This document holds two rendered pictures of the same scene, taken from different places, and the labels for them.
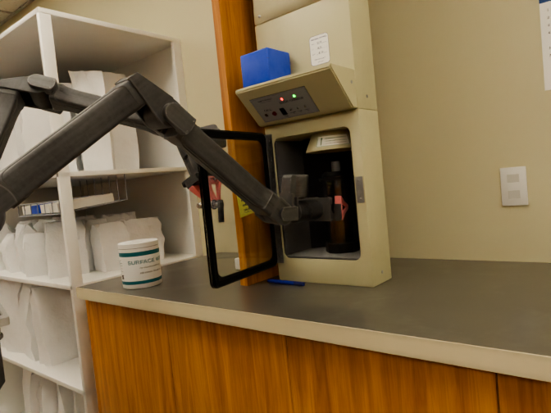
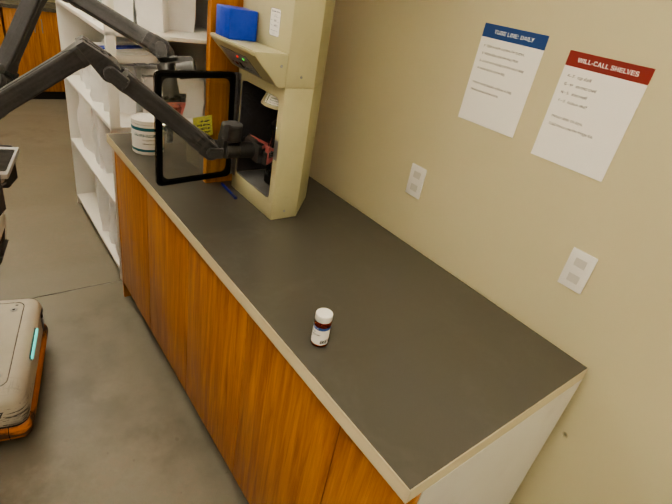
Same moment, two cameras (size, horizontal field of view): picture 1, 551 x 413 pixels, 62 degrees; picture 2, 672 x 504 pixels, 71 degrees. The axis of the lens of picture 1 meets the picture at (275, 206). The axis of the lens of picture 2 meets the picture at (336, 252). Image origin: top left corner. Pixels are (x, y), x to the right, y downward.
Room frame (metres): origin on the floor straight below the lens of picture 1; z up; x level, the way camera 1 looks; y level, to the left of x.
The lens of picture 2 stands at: (-0.29, -0.70, 1.72)
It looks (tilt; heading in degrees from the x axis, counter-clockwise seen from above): 29 degrees down; 8
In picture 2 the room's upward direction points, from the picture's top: 11 degrees clockwise
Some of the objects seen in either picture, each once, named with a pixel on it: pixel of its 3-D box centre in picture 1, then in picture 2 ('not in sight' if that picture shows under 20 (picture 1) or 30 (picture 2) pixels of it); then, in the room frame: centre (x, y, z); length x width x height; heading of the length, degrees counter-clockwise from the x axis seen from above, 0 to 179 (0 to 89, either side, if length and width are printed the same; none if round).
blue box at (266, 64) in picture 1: (266, 70); (236, 22); (1.29, -0.01, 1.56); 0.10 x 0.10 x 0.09; 50
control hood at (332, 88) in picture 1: (293, 98); (246, 59); (1.24, -0.08, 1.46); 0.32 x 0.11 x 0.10; 50
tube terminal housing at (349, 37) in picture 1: (334, 148); (288, 101); (1.38, -0.19, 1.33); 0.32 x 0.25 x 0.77; 50
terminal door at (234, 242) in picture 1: (240, 204); (196, 128); (1.24, 0.10, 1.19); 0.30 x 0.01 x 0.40; 147
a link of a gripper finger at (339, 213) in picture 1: (334, 207); (268, 152); (1.28, -0.17, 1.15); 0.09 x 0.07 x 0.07; 141
